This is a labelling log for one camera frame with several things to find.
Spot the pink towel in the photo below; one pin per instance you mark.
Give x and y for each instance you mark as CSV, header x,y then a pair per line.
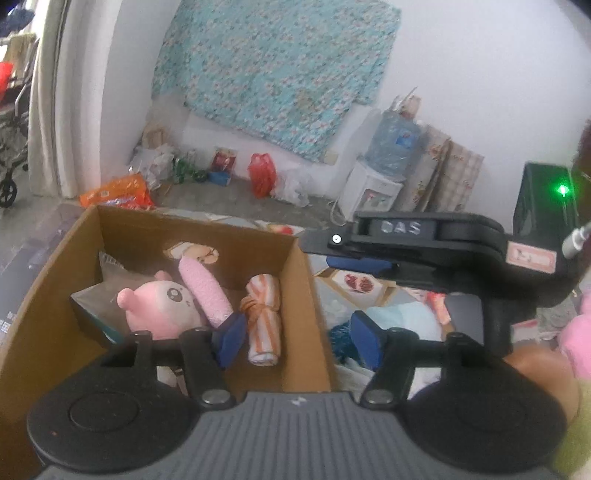
x,y
205,290

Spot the white trash bags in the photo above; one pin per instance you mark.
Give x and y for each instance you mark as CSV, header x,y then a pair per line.
x,y
150,164

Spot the white plastic bag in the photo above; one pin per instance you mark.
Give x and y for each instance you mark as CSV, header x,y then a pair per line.
x,y
291,189

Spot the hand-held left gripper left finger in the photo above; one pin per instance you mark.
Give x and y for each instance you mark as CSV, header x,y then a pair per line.
x,y
231,341

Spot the teal patterned cloth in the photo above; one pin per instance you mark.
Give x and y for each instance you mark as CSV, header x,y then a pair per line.
x,y
344,344

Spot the teal floral cloth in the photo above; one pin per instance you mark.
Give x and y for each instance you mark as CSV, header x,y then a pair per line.
x,y
277,69

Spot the red box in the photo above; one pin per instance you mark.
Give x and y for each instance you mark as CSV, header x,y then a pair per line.
x,y
224,160

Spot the green bottles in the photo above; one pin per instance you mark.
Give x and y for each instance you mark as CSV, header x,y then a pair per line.
x,y
182,168

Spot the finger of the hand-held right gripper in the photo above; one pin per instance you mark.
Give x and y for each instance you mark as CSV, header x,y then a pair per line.
x,y
461,230
360,265

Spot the orange striped towel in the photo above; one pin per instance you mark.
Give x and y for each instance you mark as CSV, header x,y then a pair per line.
x,y
263,323

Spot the floral checked folded boards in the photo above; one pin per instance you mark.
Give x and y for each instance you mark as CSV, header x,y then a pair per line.
x,y
443,175

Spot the red plastic bag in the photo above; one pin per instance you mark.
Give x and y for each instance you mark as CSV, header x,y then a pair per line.
x,y
262,175

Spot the pink plush toy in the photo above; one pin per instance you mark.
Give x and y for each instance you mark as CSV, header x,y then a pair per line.
x,y
161,304

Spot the white water dispenser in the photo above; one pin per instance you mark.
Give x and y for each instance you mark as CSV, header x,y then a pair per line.
x,y
369,189

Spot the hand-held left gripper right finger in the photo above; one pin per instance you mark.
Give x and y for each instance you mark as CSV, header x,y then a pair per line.
x,y
367,339

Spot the person's right hand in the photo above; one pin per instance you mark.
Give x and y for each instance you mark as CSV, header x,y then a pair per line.
x,y
540,383

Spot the white curtain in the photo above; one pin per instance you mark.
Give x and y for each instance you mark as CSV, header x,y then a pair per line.
x,y
51,92

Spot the fruit printed blanket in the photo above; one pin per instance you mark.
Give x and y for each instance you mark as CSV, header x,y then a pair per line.
x,y
337,295

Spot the blue box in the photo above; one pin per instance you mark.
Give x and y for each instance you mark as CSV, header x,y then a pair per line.
x,y
219,178

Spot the wheelchair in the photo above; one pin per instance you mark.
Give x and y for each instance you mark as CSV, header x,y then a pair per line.
x,y
9,138

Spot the brown cardboard box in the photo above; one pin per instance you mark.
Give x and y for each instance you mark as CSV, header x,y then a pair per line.
x,y
295,295

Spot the orange snack bag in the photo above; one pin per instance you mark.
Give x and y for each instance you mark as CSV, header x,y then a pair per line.
x,y
120,191

